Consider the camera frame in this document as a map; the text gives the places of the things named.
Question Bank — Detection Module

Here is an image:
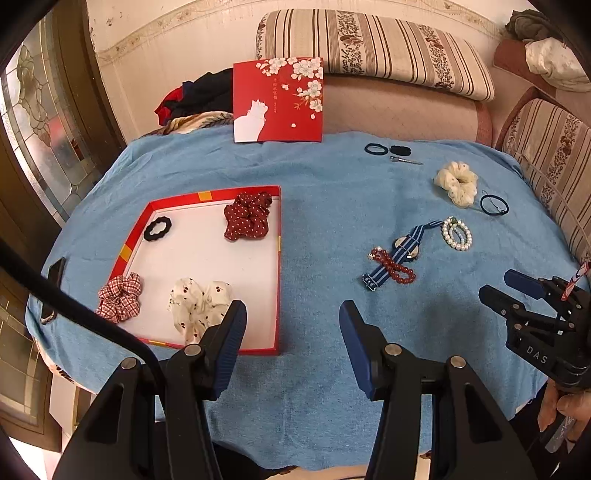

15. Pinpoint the red cardboard box tray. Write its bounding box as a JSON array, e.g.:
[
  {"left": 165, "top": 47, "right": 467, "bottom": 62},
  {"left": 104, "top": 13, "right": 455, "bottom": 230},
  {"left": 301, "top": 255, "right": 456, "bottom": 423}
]
[{"left": 104, "top": 185, "right": 282, "bottom": 356}]

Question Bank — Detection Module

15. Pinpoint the white cherry print scrunchie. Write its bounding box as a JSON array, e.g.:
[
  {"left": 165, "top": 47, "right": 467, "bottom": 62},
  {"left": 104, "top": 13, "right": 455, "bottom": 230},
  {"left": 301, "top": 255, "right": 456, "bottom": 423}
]
[{"left": 166, "top": 277, "right": 234, "bottom": 346}]

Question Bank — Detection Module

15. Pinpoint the cream dotted scrunchie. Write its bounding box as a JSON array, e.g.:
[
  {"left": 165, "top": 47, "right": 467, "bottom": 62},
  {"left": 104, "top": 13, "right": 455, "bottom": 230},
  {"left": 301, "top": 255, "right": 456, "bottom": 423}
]
[{"left": 433, "top": 161, "right": 479, "bottom": 206}]

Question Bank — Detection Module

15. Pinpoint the red bead bracelet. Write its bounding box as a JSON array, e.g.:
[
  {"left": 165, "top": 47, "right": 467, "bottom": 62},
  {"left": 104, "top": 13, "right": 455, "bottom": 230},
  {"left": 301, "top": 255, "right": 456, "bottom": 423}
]
[{"left": 369, "top": 247, "right": 417, "bottom": 284}]

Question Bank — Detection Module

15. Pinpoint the pink sofa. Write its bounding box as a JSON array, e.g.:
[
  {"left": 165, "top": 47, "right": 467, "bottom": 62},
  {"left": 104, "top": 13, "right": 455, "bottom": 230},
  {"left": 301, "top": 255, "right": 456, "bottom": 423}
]
[{"left": 322, "top": 74, "right": 495, "bottom": 149}]

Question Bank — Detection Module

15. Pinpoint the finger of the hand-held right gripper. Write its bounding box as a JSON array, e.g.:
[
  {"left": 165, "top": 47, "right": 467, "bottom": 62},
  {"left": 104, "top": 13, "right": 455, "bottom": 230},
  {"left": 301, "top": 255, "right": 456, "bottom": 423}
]
[
  {"left": 503, "top": 270, "right": 555, "bottom": 302},
  {"left": 478, "top": 285, "right": 532, "bottom": 325}
]

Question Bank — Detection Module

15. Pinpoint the striped armchair cushion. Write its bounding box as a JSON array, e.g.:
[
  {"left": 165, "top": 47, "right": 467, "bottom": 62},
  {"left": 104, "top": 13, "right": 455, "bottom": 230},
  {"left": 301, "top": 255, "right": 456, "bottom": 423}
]
[{"left": 496, "top": 88, "right": 591, "bottom": 266}]

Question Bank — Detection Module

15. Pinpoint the red polka dot scrunchie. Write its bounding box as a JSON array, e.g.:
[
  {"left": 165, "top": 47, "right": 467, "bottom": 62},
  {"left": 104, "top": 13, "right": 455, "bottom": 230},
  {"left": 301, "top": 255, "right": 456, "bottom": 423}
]
[{"left": 224, "top": 191, "right": 274, "bottom": 241}]

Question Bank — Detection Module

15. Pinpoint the floral cloth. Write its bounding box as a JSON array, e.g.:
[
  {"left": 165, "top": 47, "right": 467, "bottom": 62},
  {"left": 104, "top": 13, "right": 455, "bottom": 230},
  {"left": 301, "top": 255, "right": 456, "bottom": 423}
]
[{"left": 161, "top": 112, "right": 235, "bottom": 136}]

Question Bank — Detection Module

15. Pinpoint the red plaid scrunchie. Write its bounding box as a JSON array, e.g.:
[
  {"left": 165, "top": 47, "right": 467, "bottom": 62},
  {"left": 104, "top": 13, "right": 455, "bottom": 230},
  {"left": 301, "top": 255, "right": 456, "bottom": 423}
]
[{"left": 95, "top": 272, "right": 143, "bottom": 324}]

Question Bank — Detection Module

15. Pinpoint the white cloth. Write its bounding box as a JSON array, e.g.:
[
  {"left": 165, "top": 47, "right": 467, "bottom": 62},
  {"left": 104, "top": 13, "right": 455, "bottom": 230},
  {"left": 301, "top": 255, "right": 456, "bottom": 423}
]
[{"left": 525, "top": 38, "right": 591, "bottom": 93}]

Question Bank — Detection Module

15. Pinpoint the red box lid with cat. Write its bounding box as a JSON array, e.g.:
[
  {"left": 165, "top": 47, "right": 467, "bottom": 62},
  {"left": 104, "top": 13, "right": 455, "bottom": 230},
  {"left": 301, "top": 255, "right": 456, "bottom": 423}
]
[{"left": 233, "top": 57, "right": 325, "bottom": 144}]

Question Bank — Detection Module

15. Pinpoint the stained glass door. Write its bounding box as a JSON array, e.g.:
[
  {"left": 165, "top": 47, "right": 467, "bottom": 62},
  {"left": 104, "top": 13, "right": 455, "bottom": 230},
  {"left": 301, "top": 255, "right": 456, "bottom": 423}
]
[{"left": 0, "top": 9, "right": 127, "bottom": 227}]

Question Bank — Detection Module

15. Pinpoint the dark clothes pile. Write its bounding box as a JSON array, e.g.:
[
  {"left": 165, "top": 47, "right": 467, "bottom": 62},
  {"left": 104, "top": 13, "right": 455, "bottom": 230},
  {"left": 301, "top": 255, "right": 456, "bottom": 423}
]
[{"left": 154, "top": 68, "right": 235, "bottom": 127}]

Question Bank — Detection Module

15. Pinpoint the striped floral cushion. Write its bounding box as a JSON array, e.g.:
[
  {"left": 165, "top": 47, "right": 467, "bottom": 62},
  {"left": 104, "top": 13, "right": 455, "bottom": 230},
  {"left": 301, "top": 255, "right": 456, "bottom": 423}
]
[{"left": 255, "top": 9, "right": 496, "bottom": 102}]

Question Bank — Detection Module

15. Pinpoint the green cloth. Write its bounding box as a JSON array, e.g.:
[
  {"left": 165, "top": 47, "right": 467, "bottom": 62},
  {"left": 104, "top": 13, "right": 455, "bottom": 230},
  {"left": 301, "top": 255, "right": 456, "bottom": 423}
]
[{"left": 505, "top": 9, "right": 552, "bottom": 43}]

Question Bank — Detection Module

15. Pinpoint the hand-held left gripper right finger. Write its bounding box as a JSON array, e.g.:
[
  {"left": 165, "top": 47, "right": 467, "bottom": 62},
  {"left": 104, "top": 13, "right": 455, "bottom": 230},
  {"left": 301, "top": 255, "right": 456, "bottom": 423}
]
[{"left": 339, "top": 300, "right": 533, "bottom": 480}]

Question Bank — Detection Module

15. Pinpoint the person's right hand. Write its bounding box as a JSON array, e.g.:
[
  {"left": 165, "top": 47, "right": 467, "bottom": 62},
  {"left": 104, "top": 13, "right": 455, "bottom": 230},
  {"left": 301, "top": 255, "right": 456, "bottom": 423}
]
[{"left": 538, "top": 382, "right": 591, "bottom": 445}]

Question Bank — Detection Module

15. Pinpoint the black cable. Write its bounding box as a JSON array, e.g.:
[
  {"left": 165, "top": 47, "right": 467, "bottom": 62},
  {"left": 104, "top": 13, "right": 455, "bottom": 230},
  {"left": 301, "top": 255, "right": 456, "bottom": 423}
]
[{"left": 0, "top": 237, "right": 160, "bottom": 374}]

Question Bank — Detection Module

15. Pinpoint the blue striped strap watch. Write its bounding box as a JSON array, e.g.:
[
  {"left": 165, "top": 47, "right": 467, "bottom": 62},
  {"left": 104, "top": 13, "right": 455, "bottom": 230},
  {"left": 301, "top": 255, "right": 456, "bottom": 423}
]
[{"left": 362, "top": 221, "right": 445, "bottom": 292}]

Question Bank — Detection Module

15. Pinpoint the black wavy hair tie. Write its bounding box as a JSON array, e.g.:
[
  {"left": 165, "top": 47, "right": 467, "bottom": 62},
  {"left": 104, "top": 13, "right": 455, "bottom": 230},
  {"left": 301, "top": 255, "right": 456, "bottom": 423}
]
[{"left": 143, "top": 218, "right": 174, "bottom": 241}]

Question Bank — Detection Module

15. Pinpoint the blue towel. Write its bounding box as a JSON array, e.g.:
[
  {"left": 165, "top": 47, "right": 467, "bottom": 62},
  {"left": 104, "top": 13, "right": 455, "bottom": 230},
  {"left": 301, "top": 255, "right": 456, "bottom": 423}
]
[{"left": 25, "top": 126, "right": 587, "bottom": 470}]

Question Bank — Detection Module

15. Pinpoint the white pearl bracelet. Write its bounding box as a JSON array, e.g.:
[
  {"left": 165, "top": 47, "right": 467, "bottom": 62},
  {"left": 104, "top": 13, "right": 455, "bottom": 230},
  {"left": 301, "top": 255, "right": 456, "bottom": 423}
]
[{"left": 441, "top": 216, "right": 474, "bottom": 252}]

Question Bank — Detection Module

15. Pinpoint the black smartphone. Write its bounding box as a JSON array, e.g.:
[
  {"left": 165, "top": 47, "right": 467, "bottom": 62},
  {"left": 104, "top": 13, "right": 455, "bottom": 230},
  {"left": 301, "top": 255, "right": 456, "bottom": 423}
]
[{"left": 40, "top": 257, "right": 66, "bottom": 326}]

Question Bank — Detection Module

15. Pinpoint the dark hair tie with charm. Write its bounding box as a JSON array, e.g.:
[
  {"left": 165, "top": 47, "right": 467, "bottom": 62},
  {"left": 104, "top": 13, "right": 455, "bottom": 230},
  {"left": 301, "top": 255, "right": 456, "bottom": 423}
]
[{"left": 479, "top": 190, "right": 509, "bottom": 216}]

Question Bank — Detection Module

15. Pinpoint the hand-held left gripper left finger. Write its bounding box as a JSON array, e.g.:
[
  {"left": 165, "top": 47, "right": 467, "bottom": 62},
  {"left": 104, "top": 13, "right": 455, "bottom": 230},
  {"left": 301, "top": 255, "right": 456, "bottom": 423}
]
[{"left": 53, "top": 300, "right": 248, "bottom": 480}]

